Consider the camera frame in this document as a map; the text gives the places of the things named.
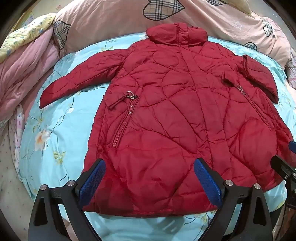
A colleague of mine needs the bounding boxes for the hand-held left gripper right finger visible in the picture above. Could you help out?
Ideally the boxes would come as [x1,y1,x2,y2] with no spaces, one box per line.
[194,158,273,241]

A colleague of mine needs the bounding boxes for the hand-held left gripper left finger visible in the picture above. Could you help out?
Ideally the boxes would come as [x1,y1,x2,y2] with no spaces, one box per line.
[28,159,107,241]

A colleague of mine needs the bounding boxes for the red quilted jacket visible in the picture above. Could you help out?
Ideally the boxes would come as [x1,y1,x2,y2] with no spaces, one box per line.
[39,22,296,217]

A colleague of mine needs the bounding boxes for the blue floral bed sheet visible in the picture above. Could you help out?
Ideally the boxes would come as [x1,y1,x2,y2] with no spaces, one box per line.
[17,32,296,241]

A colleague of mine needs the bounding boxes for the white dotted bed sheet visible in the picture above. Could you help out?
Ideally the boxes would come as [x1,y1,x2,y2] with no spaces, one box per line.
[0,104,35,241]

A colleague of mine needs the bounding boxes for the plain pink blanket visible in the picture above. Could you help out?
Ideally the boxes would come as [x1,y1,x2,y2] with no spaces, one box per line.
[0,29,66,123]

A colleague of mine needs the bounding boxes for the beige pillow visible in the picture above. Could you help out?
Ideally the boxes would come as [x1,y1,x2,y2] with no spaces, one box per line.
[233,0,253,16]

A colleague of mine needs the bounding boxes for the pink quilt with plaid hearts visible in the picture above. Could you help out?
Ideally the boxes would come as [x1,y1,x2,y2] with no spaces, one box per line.
[53,0,292,68]

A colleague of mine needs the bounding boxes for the yellow floral quilt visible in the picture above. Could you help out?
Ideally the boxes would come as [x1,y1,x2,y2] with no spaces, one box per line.
[0,13,57,62]

